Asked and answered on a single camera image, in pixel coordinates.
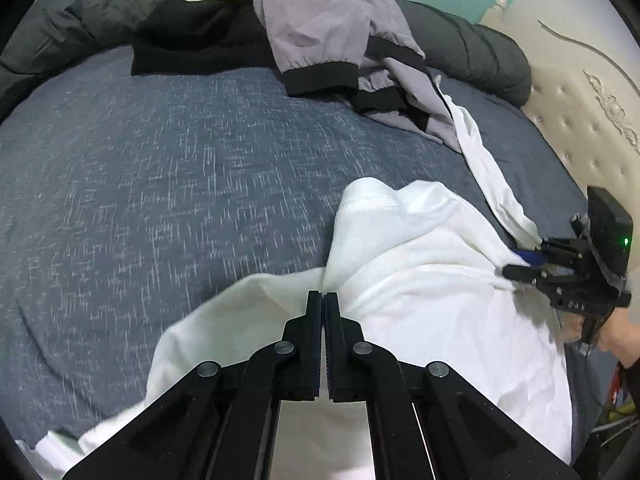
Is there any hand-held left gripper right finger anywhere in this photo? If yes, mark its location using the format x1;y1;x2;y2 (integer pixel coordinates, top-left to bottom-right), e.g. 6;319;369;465
324;291;581;480

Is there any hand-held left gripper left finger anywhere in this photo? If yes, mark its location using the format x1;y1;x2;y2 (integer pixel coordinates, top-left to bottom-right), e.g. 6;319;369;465
62;290;323;480

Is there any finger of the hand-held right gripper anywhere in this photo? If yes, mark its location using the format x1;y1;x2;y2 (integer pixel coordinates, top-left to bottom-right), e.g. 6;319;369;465
501;261;576;291
519;237;590;267

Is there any white long-sleeve shirt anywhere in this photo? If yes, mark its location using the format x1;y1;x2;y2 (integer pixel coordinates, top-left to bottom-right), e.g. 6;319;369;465
15;75;573;480

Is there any person's right forearm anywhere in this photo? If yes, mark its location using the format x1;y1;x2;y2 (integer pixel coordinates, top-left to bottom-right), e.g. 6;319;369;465
619;359;640;411

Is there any person's right hand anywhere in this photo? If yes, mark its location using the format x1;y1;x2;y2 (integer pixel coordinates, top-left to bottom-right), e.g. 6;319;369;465
596;304;640;367

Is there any cream bed headboard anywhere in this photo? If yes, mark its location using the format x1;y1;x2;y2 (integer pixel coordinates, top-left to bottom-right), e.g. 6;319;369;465
477;0;640;241

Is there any dark grey rolled duvet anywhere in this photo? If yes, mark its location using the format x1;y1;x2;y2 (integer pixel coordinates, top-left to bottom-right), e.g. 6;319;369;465
0;0;532;116

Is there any bed with blue-grey sheet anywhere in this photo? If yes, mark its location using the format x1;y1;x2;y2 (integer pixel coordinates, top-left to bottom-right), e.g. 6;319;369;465
0;45;621;461

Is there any black garment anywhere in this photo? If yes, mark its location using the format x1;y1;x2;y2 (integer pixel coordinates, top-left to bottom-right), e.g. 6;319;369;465
131;0;283;77

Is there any grey jacket with black trim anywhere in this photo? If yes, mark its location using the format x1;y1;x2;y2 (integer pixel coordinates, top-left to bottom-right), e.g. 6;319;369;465
252;0;463;153

